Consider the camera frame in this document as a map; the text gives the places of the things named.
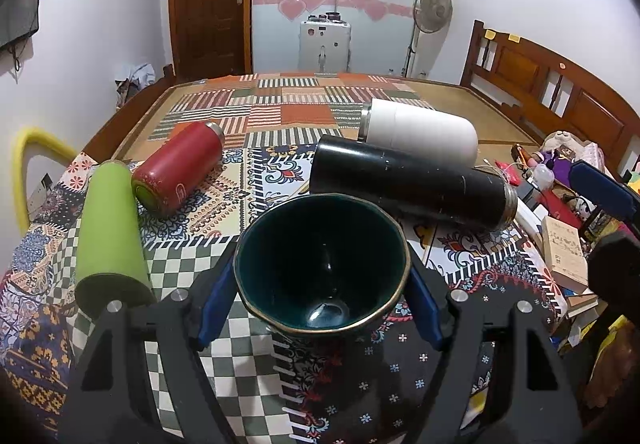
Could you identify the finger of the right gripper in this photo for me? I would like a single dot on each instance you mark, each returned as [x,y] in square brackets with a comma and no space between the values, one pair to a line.
[616,199]

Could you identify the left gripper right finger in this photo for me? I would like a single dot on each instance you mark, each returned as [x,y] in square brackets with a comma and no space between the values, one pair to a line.
[529,399]

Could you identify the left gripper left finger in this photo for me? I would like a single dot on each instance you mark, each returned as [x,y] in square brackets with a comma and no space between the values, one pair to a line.
[110,399]

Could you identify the purple dressed doll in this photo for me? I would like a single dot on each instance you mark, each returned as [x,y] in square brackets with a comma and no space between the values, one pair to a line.
[558,152]

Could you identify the beige printed book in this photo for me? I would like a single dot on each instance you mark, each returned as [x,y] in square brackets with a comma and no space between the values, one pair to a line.
[563,255]

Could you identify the wooden bed headboard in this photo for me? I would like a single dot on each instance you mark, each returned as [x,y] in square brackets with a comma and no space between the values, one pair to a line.
[543,92]

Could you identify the black thermos bottle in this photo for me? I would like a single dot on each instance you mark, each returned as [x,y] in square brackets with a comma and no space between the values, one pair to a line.
[412,186]

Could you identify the green cylindrical bottle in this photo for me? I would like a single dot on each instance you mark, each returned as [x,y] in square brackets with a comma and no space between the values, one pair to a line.
[110,260]

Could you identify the colourful patchwork cloth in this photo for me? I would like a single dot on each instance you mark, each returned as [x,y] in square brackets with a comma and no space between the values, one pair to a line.
[270,391]

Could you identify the white cylindrical bottle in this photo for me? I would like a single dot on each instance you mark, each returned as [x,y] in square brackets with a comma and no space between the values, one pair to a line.
[419,131]

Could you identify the standing electric fan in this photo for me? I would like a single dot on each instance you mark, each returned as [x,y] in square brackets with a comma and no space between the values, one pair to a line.
[431,19]

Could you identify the red thermos bottle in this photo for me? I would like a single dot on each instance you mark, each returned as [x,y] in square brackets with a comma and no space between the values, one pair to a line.
[164,181]

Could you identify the wooden bed footboard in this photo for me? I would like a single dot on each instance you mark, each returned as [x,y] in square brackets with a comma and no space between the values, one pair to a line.
[123,125]

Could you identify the yellow foam tube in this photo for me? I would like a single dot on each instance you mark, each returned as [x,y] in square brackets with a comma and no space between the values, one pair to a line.
[34,150]

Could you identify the white suitcase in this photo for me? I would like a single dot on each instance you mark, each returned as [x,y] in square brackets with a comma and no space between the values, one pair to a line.
[324,44]

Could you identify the striped patchwork bed mat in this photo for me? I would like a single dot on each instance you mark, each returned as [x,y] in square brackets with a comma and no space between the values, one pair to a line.
[261,110]

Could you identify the clutter pile by door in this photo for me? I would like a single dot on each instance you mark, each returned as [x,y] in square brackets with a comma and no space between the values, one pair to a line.
[139,78]

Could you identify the small black wall monitor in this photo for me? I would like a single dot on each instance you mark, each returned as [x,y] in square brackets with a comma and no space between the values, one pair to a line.
[19,21]

